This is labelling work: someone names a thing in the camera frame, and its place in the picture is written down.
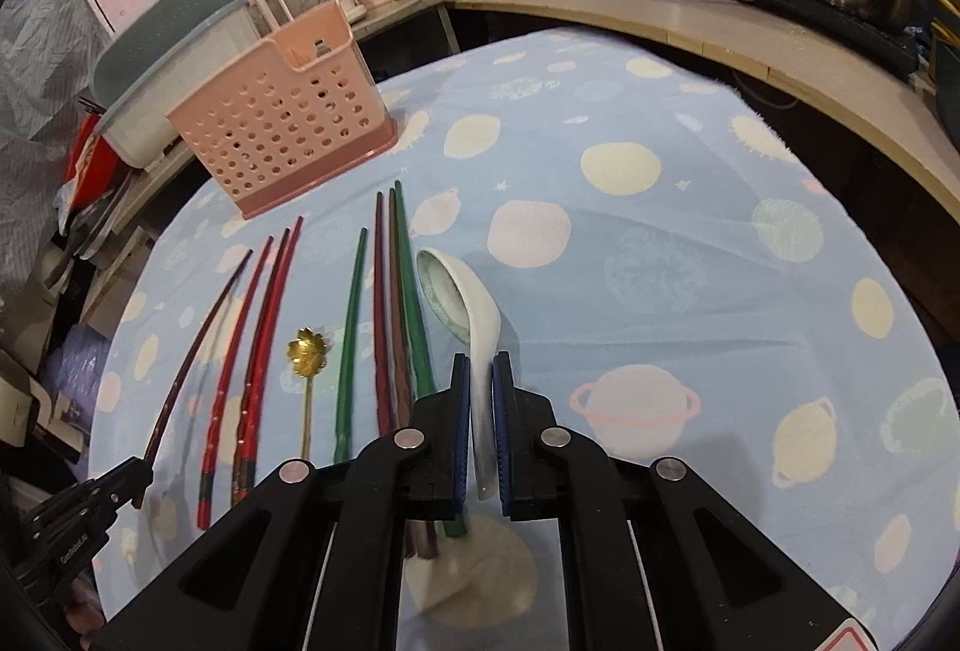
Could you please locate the black induction cooker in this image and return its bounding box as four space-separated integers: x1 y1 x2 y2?
752 0 919 80

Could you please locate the red chopstick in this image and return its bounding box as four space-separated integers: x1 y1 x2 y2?
195 236 274 531
238 215 304 503
229 229 291 505

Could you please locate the blue planet print tablecloth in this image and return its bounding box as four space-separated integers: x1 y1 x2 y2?
89 30 958 649

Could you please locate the red plastic basin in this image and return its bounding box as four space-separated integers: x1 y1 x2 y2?
65 113 130 212

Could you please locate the grey striped cloth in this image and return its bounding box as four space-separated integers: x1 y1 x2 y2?
0 0 109 307

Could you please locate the gold flower spoon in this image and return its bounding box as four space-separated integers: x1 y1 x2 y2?
286 328 329 461

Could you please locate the grey dish drainer box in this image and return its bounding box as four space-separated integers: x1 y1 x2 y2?
91 0 259 170

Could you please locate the green chopstick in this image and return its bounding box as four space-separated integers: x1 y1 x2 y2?
392 180 467 537

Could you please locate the maroon chopstick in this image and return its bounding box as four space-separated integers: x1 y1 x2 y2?
373 193 392 436

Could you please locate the green chopstick single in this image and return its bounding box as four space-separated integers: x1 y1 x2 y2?
334 227 368 463

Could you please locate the white ceramic soup spoon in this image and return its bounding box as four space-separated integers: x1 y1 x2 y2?
416 248 501 500

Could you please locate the pink perforated utensil basket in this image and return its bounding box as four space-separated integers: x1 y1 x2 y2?
167 0 398 219

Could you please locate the dark brown chopstick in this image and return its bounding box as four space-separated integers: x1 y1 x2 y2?
143 248 254 467

